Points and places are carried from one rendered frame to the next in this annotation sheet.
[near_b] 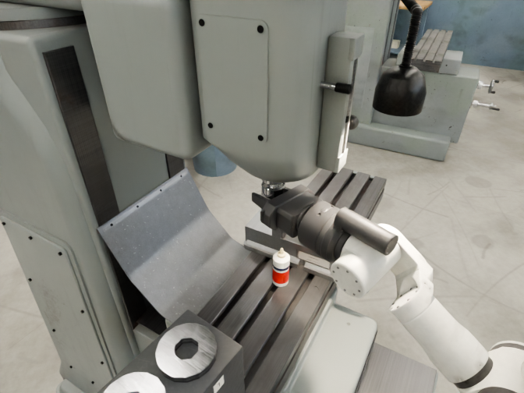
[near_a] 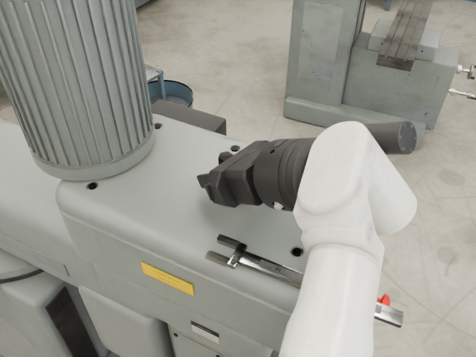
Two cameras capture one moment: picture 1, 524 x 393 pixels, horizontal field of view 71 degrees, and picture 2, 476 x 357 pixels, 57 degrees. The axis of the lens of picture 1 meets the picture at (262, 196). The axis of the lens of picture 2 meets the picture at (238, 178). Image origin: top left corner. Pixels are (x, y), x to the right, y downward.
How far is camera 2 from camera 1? 0.71 m
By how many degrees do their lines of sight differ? 8
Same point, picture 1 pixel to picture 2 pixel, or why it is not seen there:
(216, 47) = (186, 346)
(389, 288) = not seen: hidden behind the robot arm
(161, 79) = (145, 348)
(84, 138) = (75, 336)
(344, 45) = not seen: hidden behind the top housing
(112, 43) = (105, 318)
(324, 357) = not seen: outside the picture
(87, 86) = (76, 302)
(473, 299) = (431, 324)
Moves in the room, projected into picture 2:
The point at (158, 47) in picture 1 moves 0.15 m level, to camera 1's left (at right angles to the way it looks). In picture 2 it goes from (143, 338) to (66, 341)
